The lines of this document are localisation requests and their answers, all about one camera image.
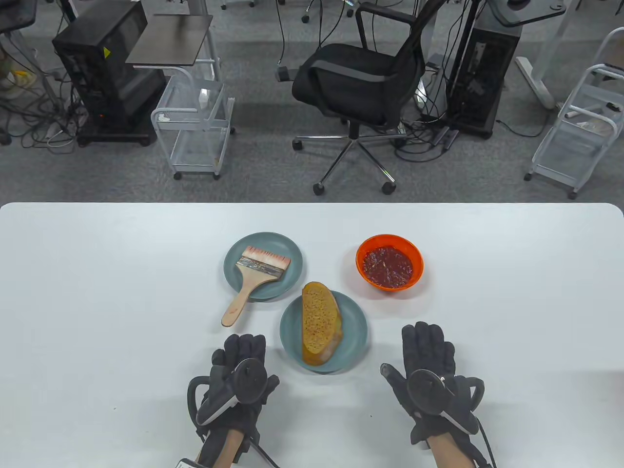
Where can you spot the white-legged grey desk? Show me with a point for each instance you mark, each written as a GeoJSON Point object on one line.
{"type": "Point", "coordinates": [534, 80]}

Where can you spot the orange plastic bowl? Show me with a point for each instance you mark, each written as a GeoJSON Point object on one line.
{"type": "Point", "coordinates": [390, 240]}

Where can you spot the black power adapter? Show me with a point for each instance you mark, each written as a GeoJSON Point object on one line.
{"type": "Point", "coordinates": [284, 74]}

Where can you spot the wooden brush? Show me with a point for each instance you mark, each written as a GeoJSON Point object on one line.
{"type": "Point", "coordinates": [243, 297]}

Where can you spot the dark desk with grey leg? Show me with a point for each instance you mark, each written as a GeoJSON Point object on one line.
{"type": "Point", "coordinates": [14, 12]}

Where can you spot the black office chair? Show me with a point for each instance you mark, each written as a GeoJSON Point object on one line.
{"type": "Point", "coordinates": [356, 83]}

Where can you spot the black round controller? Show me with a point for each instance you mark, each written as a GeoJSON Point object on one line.
{"type": "Point", "coordinates": [428, 387]}
{"type": "Point", "coordinates": [249, 380]}

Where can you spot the black wrist camera white label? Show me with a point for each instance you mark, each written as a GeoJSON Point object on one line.
{"type": "Point", "coordinates": [187, 463]}

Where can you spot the dark brown side table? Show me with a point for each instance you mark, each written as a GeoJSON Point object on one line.
{"type": "Point", "coordinates": [168, 41]}

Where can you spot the black power strip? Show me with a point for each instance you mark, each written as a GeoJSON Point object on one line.
{"type": "Point", "coordinates": [444, 138]}

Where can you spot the toasted bread slice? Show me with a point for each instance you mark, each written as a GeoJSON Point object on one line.
{"type": "Point", "coordinates": [319, 321]}

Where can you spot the teal round plate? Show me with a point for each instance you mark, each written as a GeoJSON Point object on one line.
{"type": "Point", "coordinates": [353, 331]}
{"type": "Point", "coordinates": [287, 287]}

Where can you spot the small white bottle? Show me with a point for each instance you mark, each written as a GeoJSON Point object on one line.
{"type": "Point", "coordinates": [203, 99]}

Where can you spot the person's left hand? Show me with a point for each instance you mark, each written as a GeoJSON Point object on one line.
{"type": "Point", "coordinates": [243, 351]}

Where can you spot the person's left forearm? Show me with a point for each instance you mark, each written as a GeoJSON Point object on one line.
{"type": "Point", "coordinates": [226, 448]}

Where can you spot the person's right hand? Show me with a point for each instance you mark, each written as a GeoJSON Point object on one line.
{"type": "Point", "coordinates": [429, 346]}

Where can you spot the black computer tower yellow sticker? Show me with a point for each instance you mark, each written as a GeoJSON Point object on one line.
{"type": "Point", "coordinates": [97, 73]}

